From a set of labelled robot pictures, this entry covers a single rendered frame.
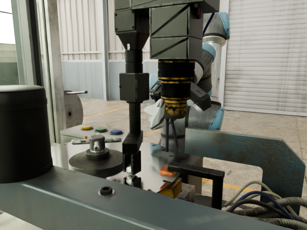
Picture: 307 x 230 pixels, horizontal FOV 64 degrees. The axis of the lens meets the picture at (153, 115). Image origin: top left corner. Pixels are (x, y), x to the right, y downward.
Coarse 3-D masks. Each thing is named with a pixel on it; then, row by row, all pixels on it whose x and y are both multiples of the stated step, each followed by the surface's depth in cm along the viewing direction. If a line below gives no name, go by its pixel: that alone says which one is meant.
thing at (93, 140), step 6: (90, 138) 48; (96, 138) 47; (102, 138) 48; (108, 138) 49; (114, 138) 49; (120, 138) 49; (72, 144) 48; (78, 144) 48; (90, 144) 48; (96, 144) 45; (102, 144) 48; (90, 150) 48; (96, 150) 44; (102, 150) 48
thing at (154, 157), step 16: (64, 144) 61; (80, 144) 61; (112, 144) 61; (144, 144) 61; (64, 160) 51; (144, 160) 51; (160, 160) 51; (176, 160) 51; (96, 176) 43; (112, 176) 43; (128, 176) 43; (144, 176) 43; (160, 176) 43; (176, 176) 43
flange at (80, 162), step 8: (80, 152) 52; (88, 152) 48; (104, 152) 48; (112, 152) 52; (120, 152) 52; (72, 160) 48; (80, 160) 48; (88, 160) 47; (96, 160) 47; (104, 160) 48; (112, 160) 48; (120, 160) 48; (72, 168) 46; (80, 168) 44; (88, 168) 44; (96, 168) 44; (104, 168) 44; (112, 168) 45
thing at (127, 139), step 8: (128, 48) 43; (136, 104) 45; (136, 112) 45; (136, 120) 46; (136, 128) 46; (128, 136) 45; (136, 136) 45; (128, 144) 41; (136, 144) 41; (128, 152) 41; (136, 152) 41; (128, 160) 44; (136, 160) 43; (136, 168) 43
